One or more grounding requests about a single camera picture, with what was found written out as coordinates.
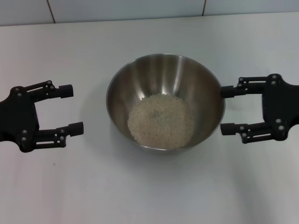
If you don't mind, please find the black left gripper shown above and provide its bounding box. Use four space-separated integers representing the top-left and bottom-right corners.
0 80 84 154

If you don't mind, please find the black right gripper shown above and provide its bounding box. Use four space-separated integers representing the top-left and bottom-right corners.
220 73 299 144

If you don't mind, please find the stainless steel mixing bowl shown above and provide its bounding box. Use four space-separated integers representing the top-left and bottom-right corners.
106 53 227 156

